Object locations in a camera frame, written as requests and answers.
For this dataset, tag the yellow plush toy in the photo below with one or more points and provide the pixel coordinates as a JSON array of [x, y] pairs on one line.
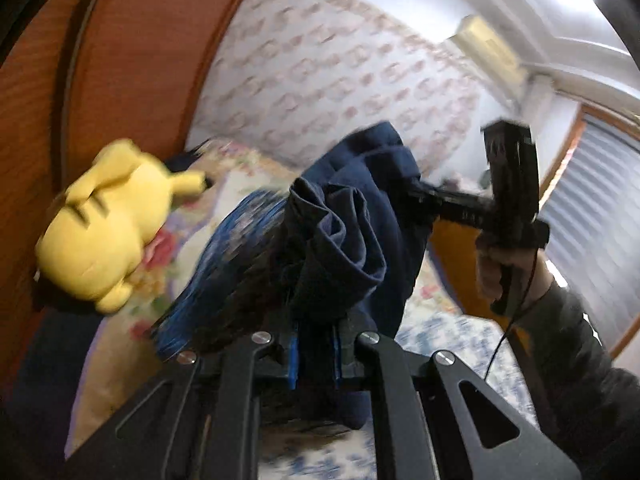
[[102, 223]]

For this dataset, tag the grey sleeve forearm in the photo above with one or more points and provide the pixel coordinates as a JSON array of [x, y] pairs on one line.
[[595, 405]]

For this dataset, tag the wall air conditioner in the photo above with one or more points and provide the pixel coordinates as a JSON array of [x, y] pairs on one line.
[[492, 54]]

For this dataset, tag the person's right hand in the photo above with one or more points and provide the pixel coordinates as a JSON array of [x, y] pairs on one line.
[[501, 271]]

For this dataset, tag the brown louvered wardrobe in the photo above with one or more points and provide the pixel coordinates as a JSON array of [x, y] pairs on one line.
[[75, 75]]

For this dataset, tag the wooden sideboard cabinet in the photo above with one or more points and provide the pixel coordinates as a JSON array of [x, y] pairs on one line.
[[454, 248]]

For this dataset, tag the zebra window blind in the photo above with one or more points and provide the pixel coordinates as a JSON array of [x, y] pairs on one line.
[[594, 212]]

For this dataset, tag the dark circle-patterned folded cloth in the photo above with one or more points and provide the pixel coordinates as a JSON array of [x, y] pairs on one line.
[[215, 307]]

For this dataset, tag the navy blue printed t-shirt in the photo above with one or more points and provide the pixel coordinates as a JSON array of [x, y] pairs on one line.
[[346, 257]]

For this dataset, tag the pink floral cream blanket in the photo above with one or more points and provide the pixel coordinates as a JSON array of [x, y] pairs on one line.
[[121, 357]]

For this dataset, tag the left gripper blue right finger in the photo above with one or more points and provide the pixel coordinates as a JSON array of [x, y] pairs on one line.
[[337, 348]]

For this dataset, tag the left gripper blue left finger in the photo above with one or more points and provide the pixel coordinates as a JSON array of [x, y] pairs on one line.
[[293, 361]]

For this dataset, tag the sheer circle-patterned curtain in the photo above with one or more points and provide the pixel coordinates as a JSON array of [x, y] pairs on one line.
[[292, 77]]

